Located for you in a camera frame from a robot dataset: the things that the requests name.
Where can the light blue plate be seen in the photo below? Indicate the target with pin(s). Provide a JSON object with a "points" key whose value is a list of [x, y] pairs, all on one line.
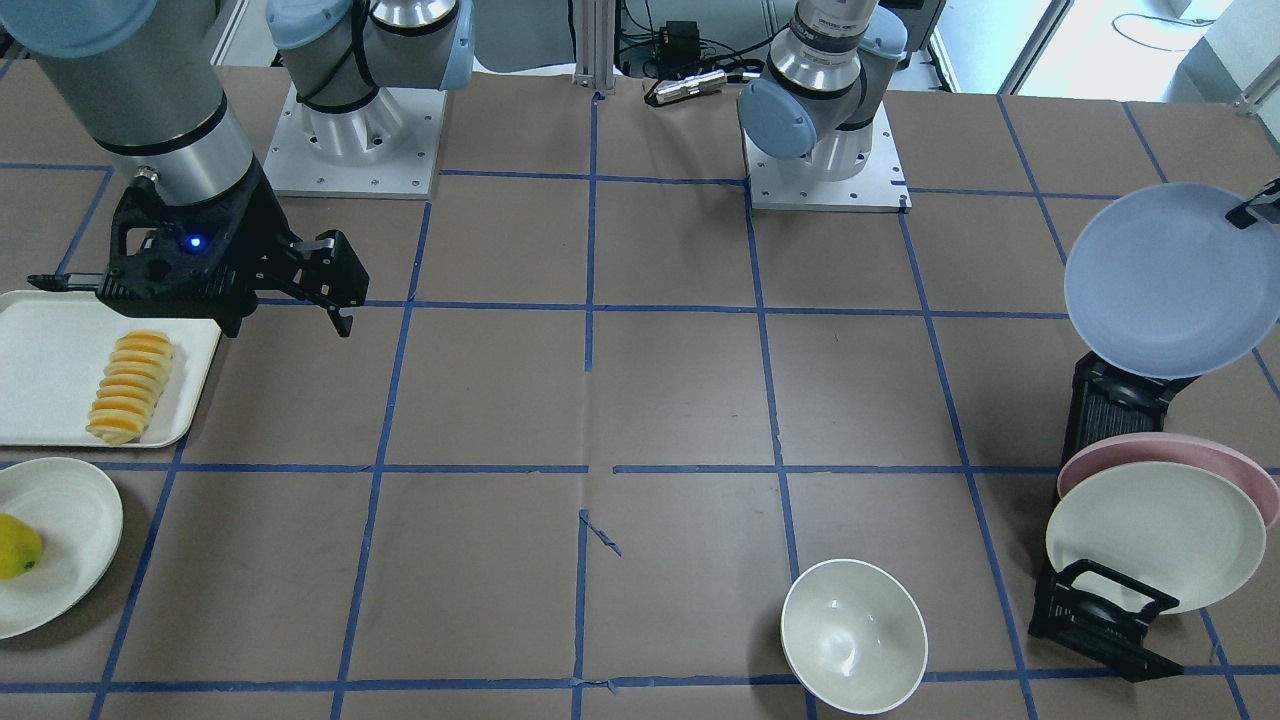
{"points": [[1160, 283]]}

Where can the black dish rack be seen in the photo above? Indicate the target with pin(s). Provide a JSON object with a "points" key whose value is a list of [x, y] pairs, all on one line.
{"points": [[1106, 402]]}

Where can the cream plate in rack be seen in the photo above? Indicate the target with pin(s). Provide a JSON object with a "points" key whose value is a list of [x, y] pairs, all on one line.
{"points": [[1182, 530]]}

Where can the cream round plate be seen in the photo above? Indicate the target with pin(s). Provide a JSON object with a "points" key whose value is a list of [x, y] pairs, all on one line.
{"points": [[77, 512]]}

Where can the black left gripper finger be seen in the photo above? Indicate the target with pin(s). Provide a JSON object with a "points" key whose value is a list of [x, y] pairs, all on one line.
{"points": [[1263, 207]]}

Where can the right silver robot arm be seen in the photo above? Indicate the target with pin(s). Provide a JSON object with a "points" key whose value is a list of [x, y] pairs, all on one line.
{"points": [[138, 77]]}

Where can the cream bowl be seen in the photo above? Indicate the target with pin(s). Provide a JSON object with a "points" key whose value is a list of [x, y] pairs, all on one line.
{"points": [[854, 637]]}

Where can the aluminium frame post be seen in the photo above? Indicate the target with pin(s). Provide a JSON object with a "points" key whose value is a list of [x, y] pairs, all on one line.
{"points": [[594, 44]]}

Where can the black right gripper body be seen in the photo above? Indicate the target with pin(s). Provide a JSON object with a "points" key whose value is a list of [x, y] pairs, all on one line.
{"points": [[252, 240]]}

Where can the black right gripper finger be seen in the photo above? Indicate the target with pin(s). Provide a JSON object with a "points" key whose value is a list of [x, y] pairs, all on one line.
{"points": [[66, 282], [325, 272]]}

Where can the pink plate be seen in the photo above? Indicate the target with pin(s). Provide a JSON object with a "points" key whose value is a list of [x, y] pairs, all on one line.
{"points": [[1202, 453]]}

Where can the yellow lemon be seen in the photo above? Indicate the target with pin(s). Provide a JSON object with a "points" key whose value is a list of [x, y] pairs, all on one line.
{"points": [[22, 547]]}

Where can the white rectangular tray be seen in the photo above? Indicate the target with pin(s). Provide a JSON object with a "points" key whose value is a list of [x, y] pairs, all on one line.
{"points": [[54, 351]]}

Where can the sliced yellow bread loaf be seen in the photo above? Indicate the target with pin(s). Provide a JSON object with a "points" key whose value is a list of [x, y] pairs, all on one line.
{"points": [[139, 366]]}

